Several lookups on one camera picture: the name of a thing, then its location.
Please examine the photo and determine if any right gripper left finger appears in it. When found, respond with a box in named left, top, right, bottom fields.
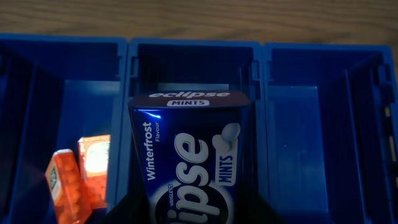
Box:
left=101, top=183, right=152, bottom=224

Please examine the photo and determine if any blue tray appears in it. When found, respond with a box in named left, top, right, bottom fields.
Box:
left=0, top=32, right=398, bottom=224

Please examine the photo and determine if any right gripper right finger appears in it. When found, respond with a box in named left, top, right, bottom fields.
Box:
left=235, top=180, right=287, bottom=224

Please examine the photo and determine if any orange candy box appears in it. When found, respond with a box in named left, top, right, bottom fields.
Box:
left=77, top=134, right=111, bottom=210
left=44, top=148, right=93, bottom=224

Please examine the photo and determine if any blue candy pack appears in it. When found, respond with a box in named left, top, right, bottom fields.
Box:
left=128, top=90, right=251, bottom=224

